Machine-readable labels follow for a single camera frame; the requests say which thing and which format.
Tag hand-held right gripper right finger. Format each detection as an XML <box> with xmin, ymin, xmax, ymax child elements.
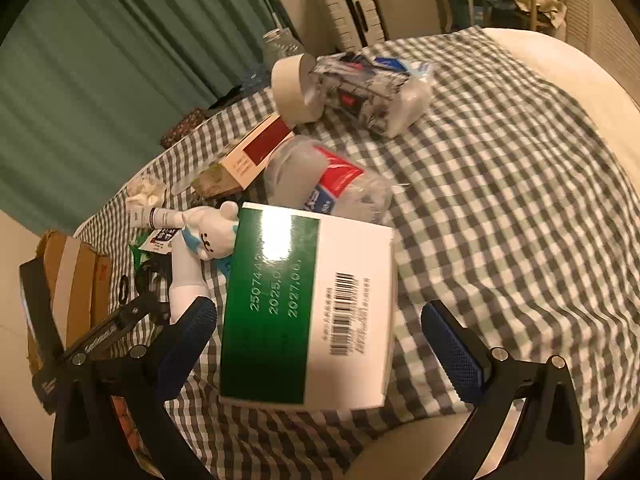
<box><xmin>421</xmin><ymin>300</ymin><xmax>587</xmax><ymax>480</ymax></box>

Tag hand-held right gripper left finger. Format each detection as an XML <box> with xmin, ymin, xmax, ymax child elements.
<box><xmin>52</xmin><ymin>296</ymin><xmax>218</xmax><ymax>480</ymax></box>

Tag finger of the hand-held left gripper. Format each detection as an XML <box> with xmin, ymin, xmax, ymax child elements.
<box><xmin>64</xmin><ymin>291</ymin><xmax>169</xmax><ymax>362</ymax></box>

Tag cardboard box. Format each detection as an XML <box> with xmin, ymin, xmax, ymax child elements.
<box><xmin>26</xmin><ymin>230</ymin><xmax>112</xmax><ymax>377</ymax></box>

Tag green and white box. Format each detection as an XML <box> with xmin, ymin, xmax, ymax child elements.
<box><xmin>218</xmin><ymin>202</ymin><xmax>396</xmax><ymax>409</ymax></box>

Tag red and white box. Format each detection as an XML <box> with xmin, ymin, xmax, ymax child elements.
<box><xmin>219</xmin><ymin>112</ymin><xmax>296</xmax><ymax>191</ymax></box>

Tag beige tape roll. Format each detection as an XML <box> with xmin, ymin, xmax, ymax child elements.
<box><xmin>271</xmin><ymin>53</ymin><xmax>327</xmax><ymax>125</ymax></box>

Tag blue tissue pack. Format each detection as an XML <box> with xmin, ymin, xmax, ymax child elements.
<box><xmin>374</xmin><ymin>56</ymin><xmax>432</xmax><ymax>80</ymax></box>

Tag black scissors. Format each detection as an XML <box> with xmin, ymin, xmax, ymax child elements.
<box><xmin>119</xmin><ymin>259</ymin><xmax>172</xmax><ymax>313</ymax></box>

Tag small black white card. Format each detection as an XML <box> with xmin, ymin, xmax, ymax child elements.
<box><xmin>140</xmin><ymin>227</ymin><xmax>177</xmax><ymax>252</ymax></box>

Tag white bear figure bottle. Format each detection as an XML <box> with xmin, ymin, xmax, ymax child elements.
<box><xmin>169</xmin><ymin>201</ymin><xmax>242</xmax><ymax>325</ymax></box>

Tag white cream tube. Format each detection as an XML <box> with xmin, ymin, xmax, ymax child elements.
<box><xmin>134</xmin><ymin>207</ymin><xmax>197</xmax><ymax>229</ymax></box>

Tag checked blanket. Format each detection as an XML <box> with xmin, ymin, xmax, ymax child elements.
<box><xmin>74</xmin><ymin>26</ymin><xmax>640</xmax><ymax>480</ymax></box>

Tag patterned bag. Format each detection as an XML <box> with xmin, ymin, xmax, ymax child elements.
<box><xmin>161</xmin><ymin>108</ymin><xmax>207</xmax><ymax>149</ymax></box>

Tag crushed clear plastic bottle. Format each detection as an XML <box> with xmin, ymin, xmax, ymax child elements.
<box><xmin>263</xmin><ymin>135</ymin><xmax>397</xmax><ymax>227</ymax></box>

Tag green curtain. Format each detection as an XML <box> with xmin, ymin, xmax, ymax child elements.
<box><xmin>0</xmin><ymin>0</ymin><xmax>296</xmax><ymax>236</ymax></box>

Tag black white printed plastic pack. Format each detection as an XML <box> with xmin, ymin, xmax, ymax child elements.
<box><xmin>309</xmin><ymin>50</ymin><xmax>434</xmax><ymax>139</ymax></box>

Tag clear water jug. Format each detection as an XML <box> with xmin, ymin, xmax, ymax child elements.
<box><xmin>262</xmin><ymin>29</ymin><xmax>307</xmax><ymax>68</ymax></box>

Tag grey cabinet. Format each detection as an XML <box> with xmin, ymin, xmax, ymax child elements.
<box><xmin>359</xmin><ymin>0</ymin><xmax>442</xmax><ymax>42</ymax></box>

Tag white suitcase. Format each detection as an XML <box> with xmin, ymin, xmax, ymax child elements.
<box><xmin>309</xmin><ymin>0</ymin><xmax>387</xmax><ymax>50</ymax></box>

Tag white louvered wardrobe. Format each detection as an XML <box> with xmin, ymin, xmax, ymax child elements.
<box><xmin>540</xmin><ymin>0</ymin><xmax>640</xmax><ymax>121</ymax></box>

